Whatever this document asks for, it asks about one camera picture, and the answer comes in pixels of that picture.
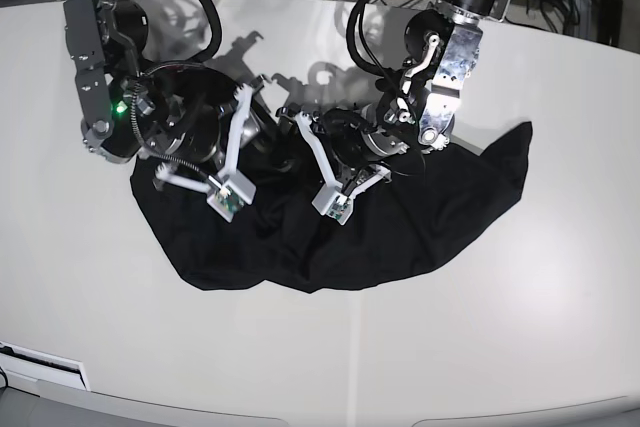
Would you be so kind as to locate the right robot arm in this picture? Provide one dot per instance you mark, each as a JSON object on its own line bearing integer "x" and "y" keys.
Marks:
{"x": 106, "y": 41}

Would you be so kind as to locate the white box at table edge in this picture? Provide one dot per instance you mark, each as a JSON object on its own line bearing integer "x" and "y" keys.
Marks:
{"x": 35, "y": 366}

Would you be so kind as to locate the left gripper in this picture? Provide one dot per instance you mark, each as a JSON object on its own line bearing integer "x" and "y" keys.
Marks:
{"x": 354, "y": 139}

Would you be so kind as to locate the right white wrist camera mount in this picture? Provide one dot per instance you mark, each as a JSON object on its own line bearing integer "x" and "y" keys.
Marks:
{"x": 227, "y": 189}

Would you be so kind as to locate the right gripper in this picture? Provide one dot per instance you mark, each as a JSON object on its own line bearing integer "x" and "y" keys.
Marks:
{"x": 192, "y": 117}

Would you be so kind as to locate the black t-shirt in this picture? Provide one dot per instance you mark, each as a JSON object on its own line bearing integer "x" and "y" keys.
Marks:
{"x": 429, "y": 212}

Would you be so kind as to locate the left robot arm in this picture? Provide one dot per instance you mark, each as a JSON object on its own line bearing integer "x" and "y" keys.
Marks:
{"x": 419, "y": 102}

